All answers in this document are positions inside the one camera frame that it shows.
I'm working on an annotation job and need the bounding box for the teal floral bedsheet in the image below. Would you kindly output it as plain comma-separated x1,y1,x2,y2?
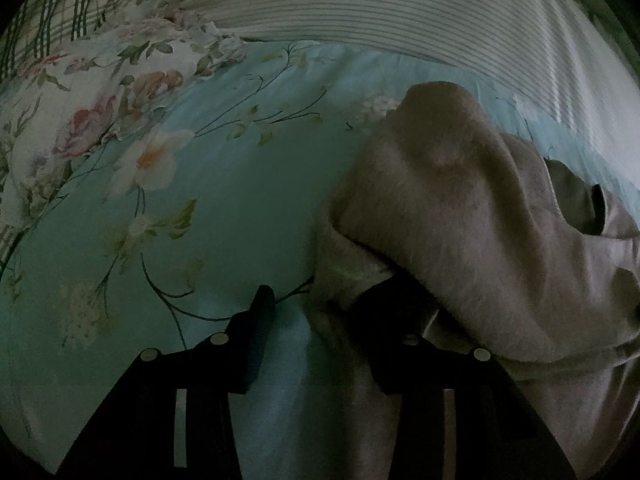
0,40,640,480

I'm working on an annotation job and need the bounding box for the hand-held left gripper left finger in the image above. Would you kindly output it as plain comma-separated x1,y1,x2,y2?
55,285,276,480

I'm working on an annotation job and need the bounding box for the beige fleece garment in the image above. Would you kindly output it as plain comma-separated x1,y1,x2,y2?
307,80,640,480

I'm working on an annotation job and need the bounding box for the white floral pillow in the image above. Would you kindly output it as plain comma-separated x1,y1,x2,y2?
0,5,251,241

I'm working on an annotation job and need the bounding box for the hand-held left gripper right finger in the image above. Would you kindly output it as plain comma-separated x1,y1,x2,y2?
350,280,576,480

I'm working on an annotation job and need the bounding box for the green plaid blanket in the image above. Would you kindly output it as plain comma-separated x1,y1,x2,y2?
0,0,171,81

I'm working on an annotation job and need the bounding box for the white striped pillow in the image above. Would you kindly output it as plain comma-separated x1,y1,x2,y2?
155,0,640,181

